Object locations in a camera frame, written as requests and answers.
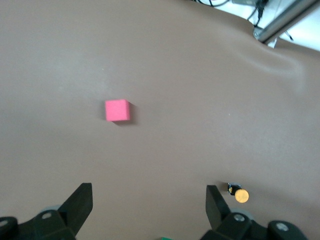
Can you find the yellow push button black body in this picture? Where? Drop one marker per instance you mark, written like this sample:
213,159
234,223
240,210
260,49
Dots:
241,195

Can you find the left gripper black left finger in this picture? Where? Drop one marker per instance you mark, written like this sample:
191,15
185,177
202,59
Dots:
82,200

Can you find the brown table mat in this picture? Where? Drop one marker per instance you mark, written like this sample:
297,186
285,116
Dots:
175,75

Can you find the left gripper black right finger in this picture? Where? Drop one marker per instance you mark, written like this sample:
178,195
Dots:
215,205

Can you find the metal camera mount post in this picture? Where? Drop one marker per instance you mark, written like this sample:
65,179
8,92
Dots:
282,21

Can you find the green foam cube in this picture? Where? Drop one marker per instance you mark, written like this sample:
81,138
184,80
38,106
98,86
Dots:
167,238

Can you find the red foam cube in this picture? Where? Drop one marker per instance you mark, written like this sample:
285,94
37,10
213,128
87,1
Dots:
117,110

